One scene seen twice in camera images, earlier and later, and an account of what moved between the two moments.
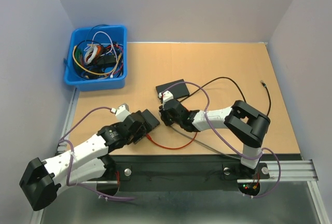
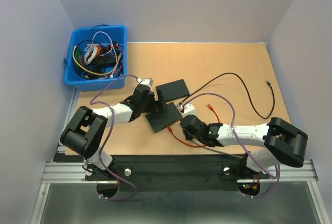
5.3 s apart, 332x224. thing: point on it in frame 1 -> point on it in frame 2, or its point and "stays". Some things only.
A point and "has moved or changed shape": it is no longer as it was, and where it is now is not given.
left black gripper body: (135, 136) -> (150, 105)
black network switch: (146, 117) has moved or changed shape
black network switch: (178, 91) stays
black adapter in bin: (107, 60) stays
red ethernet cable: (148, 136) -> (178, 139)
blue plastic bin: (96, 59) stays
